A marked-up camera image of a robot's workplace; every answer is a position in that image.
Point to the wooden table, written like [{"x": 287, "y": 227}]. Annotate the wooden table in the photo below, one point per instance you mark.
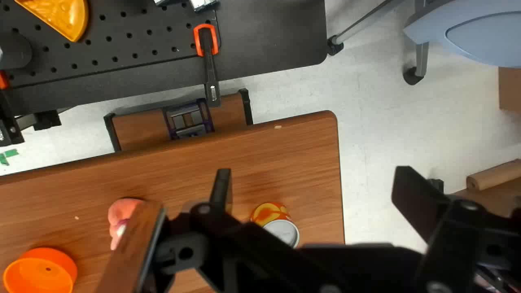
[{"x": 135, "y": 131}]

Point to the brown cardboard tube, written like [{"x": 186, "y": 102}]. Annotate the brown cardboard tube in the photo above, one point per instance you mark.
[{"x": 497, "y": 175}]

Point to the plain cardboard box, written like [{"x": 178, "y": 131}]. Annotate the plain cardboard box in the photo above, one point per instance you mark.
[{"x": 512, "y": 91}]

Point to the yellow orange wedge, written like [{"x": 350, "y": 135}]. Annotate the yellow orange wedge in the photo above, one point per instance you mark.
[{"x": 59, "y": 14}]

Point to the pink plush toy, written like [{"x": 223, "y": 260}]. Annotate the pink plush toy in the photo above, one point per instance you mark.
[{"x": 124, "y": 213}]

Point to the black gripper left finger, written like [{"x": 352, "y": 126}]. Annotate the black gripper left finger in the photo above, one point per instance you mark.
[{"x": 217, "y": 239}]

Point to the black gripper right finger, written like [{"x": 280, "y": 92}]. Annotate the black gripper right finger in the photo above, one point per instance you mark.
[{"x": 466, "y": 245}]

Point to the orange and black bar clamp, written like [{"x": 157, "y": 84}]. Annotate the orange and black bar clamp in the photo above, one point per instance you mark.
[
  {"x": 210, "y": 76},
  {"x": 10, "y": 128}
]

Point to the black perforated breadboard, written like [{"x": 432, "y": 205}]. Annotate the black perforated breadboard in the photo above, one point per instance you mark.
[{"x": 135, "y": 71}]

